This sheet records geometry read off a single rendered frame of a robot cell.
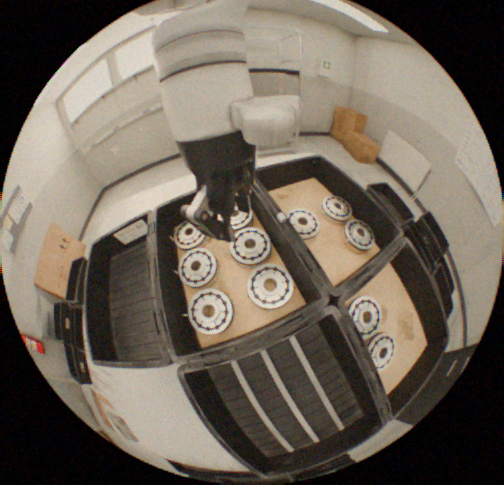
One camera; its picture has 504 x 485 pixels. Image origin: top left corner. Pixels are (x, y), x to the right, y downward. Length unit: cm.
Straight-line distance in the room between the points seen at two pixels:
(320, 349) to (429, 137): 308
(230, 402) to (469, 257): 320
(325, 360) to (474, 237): 292
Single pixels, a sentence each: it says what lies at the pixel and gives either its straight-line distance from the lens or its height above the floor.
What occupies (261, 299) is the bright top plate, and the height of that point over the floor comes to 86.
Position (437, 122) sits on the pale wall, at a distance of 313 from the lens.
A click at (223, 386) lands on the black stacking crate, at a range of 40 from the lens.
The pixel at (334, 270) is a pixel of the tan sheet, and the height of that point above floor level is 83.
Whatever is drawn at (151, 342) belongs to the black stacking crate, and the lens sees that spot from 46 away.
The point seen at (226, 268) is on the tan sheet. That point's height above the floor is 83.
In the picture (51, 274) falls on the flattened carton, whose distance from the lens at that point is 295.
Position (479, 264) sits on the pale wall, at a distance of 322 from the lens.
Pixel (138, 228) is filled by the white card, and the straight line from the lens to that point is 52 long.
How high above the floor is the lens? 118
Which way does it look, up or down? 57 degrees down
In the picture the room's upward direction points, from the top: 7 degrees counter-clockwise
